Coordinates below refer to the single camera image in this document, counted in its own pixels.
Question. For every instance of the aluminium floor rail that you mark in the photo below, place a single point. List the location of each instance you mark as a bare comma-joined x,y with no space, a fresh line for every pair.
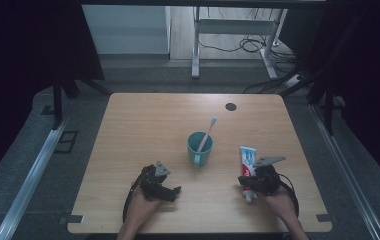
344,173
34,173

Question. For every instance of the teal cup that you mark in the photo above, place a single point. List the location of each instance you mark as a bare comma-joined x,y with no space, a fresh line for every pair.
198,153

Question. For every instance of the dark curtain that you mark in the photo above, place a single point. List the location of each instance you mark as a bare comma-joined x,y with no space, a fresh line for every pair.
21,66
368,66

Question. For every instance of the dark round table grommet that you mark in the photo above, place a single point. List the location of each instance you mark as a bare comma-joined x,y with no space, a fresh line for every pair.
231,107

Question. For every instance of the white cabinet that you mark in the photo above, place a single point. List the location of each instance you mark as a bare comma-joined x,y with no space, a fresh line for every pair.
124,30

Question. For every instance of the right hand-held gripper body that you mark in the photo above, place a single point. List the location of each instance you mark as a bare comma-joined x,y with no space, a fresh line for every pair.
266,180

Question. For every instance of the white red toothpaste tube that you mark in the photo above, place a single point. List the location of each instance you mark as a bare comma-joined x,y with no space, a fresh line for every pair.
248,160

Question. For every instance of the black stand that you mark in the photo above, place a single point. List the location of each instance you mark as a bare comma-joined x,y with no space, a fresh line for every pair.
57,103
328,110

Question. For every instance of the white desk frame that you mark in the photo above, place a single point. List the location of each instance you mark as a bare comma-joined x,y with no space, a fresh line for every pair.
196,43

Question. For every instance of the white power strip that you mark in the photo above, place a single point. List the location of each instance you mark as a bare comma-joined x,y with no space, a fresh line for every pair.
293,80

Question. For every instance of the pink toothbrush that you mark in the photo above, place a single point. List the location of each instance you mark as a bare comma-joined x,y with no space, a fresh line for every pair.
206,135

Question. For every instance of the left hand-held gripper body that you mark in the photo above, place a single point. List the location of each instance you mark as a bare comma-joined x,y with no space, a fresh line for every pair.
153,185

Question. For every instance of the black floor frame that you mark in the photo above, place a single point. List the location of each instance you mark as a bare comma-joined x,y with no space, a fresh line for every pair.
66,141

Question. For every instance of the person's right hand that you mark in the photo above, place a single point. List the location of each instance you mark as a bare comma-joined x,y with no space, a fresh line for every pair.
279,203

